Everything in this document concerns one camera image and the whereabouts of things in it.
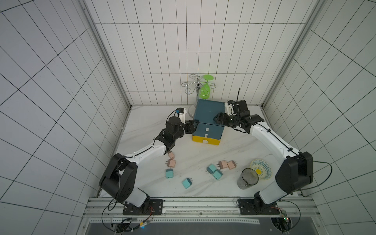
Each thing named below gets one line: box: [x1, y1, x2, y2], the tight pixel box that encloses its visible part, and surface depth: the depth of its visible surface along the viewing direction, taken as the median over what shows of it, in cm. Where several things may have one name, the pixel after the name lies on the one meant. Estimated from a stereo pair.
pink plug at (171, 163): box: [164, 159, 177, 169], surface depth 89 cm
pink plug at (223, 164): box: [216, 160, 229, 170], surface depth 87 cm
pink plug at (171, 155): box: [167, 150, 176, 160], surface depth 91 cm
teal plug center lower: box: [212, 169, 224, 181], surface depth 85 cm
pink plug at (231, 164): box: [226, 160, 238, 170], surface depth 88 cm
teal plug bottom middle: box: [182, 177, 194, 189], surface depth 82 cm
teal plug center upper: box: [206, 163, 217, 175], surface depth 87 cm
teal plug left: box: [165, 166, 174, 179], surface depth 85 cm
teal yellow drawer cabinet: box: [191, 98, 226, 146], surface depth 89 cm
